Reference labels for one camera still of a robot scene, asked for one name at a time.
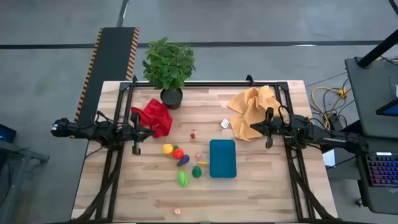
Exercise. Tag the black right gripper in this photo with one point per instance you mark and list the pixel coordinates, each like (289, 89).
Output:
(278, 127)

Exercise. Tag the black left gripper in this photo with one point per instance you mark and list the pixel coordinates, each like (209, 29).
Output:
(135, 133)

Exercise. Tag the yellow toy lemon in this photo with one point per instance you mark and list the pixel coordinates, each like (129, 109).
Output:
(168, 148)

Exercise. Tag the red toy tomato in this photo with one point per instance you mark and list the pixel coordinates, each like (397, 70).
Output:
(178, 154)

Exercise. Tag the purple toy eggplant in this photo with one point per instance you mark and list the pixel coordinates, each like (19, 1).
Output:
(183, 160)

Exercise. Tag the small pink toy produce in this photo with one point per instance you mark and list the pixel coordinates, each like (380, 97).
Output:
(177, 211)
(197, 155)

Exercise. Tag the light green toy cabbage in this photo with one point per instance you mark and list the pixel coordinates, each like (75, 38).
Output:
(183, 179)

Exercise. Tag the dark green toy pepper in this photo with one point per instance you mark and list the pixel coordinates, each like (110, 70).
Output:
(196, 171)

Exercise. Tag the yellow toy banana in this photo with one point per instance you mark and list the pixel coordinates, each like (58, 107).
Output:
(202, 163)

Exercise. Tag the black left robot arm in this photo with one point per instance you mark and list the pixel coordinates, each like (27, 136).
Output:
(93, 132)

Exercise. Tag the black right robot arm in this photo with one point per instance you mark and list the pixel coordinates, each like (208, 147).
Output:
(326, 137)

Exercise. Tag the red cloth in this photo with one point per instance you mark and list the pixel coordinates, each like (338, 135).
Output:
(155, 118)

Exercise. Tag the orange cloth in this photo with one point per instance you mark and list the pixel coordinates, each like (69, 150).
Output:
(248, 105)

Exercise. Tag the teal plastic container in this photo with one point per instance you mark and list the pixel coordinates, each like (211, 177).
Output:
(222, 158)

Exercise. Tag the green plant in black pot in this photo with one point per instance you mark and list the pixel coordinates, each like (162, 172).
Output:
(169, 65)

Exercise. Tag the white paper sheet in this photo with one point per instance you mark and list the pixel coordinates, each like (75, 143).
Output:
(329, 158)

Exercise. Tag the black hazard-striped floor ramp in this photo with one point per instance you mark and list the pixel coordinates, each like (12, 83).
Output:
(109, 62)

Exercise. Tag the grey side table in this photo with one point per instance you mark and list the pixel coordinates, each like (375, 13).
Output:
(370, 99)

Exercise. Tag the grey metal stand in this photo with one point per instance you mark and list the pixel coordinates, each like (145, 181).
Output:
(28, 155)

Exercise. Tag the blue-screen laptop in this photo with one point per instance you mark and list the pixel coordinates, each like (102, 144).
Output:
(390, 109)

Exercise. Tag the backlit black keyboard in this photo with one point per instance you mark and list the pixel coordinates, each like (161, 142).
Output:
(384, 171)

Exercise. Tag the dark keyboard desk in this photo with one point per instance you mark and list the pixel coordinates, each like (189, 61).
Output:
(379, 199)

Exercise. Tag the black device with blue light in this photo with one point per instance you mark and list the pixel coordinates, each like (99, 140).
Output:
(6, 133)

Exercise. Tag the black pole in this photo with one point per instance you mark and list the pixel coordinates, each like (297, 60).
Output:
(377, 49)

